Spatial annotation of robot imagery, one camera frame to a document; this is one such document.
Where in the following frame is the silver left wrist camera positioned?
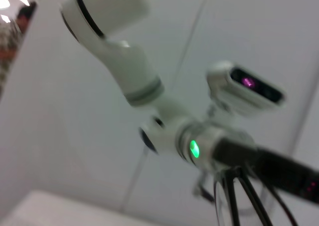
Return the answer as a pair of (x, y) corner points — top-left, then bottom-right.
(206, 60), (287, 117)

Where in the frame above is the person with dark hair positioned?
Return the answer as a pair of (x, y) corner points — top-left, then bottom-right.
(0, 0), (38, 64)

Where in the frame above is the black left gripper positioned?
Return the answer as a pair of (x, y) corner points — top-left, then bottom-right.
(213, 135), (319, 206)

